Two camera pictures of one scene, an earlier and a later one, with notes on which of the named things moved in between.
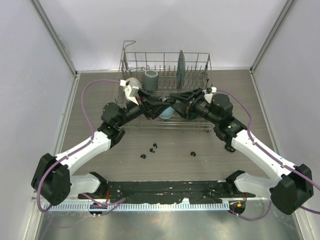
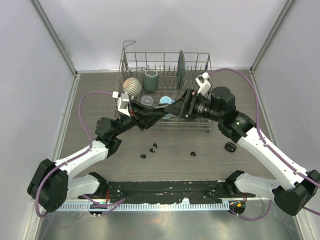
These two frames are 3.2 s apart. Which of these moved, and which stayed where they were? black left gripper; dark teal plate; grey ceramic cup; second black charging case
Moved: black left gripper
Stayed: grey ceramic cup; second black charging case; dark teal plate
